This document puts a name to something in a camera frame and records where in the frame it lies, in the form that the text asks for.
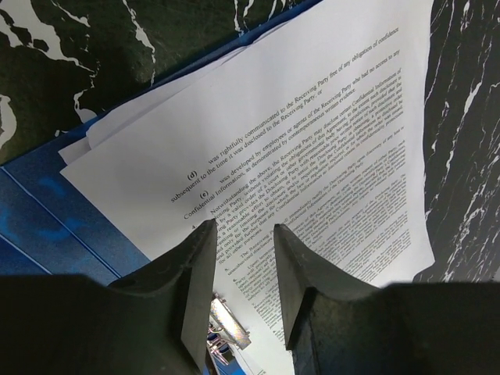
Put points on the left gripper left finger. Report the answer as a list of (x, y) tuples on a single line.
[(152, 321)]

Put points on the metal folder clip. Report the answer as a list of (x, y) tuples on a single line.
[(224, 331)]

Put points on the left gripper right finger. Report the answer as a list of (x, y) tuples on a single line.
[(335, 323)]

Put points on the white paper files stack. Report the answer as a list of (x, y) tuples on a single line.
[(318, 126)]

